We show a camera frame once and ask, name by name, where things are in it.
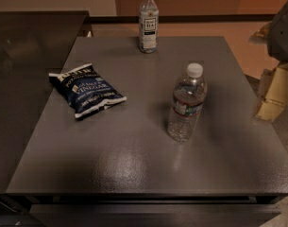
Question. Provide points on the blue vinegar chips bag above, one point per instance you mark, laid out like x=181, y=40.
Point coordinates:
x=85, y=90

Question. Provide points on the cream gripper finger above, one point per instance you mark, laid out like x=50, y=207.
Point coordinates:
x=272, y=93

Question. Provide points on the clear water bottle white cap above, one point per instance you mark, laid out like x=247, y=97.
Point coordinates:
x=188, y=98

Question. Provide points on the blue label plastic bottle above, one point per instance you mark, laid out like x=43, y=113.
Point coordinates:
x=148, y=26

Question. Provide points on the grey robot gripper body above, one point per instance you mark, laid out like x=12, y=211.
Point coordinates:
x=282, y=32

